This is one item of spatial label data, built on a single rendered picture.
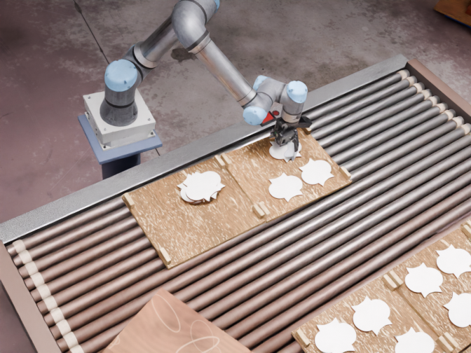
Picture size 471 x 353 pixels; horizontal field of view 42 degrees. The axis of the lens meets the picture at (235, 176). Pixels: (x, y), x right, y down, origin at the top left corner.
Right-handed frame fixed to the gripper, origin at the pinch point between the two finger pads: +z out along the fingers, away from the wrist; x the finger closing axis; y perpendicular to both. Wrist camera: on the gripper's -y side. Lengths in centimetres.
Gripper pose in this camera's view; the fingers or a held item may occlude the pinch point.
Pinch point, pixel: (285, 149)
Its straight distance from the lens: 250.1
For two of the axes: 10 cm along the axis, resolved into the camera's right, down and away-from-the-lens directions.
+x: 5.3, 7.0, -4.8
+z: -1.1, 6.2, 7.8
